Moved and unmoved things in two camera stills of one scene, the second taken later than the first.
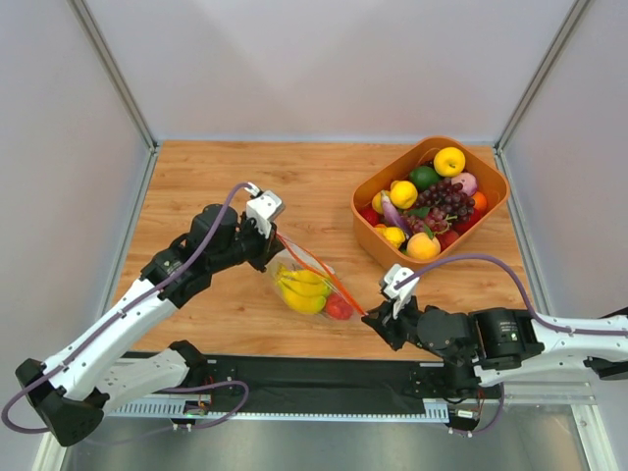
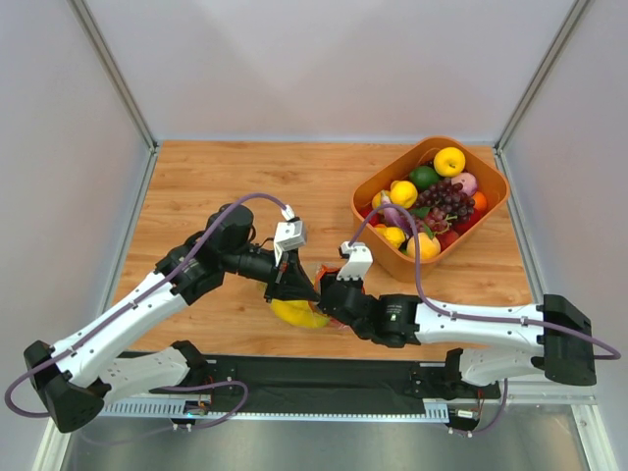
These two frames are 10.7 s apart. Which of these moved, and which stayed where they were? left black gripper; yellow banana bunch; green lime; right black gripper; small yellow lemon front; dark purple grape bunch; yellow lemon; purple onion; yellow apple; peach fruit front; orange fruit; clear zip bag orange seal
Moved: right black gripper; clear zip bag orange seal; left black gripper; yellow banana bunch
Stayed: green lime; yellow apple; yellow lemon; purple onion; small yellow lemon front; peach fruit front; dark purple grape bunch; orange fruit
